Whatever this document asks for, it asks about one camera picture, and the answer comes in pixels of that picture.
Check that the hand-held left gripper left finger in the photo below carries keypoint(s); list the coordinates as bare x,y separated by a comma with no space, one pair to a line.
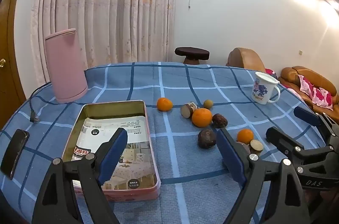
114,157

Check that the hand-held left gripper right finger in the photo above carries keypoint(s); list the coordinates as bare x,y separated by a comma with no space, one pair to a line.
230,157

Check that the cut sweet potato piece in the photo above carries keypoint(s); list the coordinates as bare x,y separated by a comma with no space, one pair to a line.
256,145

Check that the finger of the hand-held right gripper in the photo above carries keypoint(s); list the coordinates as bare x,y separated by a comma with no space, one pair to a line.
283,141
307,116

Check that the wooden door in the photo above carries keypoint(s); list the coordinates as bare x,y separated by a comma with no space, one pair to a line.
10,67

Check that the pink floral pillow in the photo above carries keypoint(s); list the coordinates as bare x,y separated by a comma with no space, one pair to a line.
317,94

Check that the pink metal tin box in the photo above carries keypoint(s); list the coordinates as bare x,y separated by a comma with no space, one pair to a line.
114,108

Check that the large orange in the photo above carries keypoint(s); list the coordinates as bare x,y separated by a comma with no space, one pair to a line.
201,118

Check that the pink cushion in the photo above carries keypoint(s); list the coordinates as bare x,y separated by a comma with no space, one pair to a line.
270,72

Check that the dark round stool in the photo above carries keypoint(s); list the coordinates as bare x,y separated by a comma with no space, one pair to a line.
192,51

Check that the pink floral curtain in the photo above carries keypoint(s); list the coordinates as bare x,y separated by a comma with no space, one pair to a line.
106,14

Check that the small brown-green round fruit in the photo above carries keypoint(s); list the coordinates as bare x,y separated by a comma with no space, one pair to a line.
208,104

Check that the blue checked tablecloth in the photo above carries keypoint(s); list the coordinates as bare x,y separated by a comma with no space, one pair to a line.
185,80

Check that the white printed mug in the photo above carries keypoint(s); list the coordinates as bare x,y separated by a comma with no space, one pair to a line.
261,91

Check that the brown leather armchair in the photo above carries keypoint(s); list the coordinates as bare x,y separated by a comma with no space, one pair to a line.
246,59

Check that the black smartphone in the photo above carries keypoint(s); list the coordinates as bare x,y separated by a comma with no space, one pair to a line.
14,152

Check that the dark passion fruit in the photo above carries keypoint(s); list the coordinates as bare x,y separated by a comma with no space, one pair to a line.
219,120
206,138

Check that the pink electric kettle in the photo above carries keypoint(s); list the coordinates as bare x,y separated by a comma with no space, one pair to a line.
66,67

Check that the printed paper leaflet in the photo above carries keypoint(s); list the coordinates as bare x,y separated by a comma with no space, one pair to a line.
137,133

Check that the small orange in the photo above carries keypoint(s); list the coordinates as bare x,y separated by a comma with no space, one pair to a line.
245,136
164,104

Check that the brown leather sofa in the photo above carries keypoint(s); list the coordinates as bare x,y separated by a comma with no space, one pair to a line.
307,74

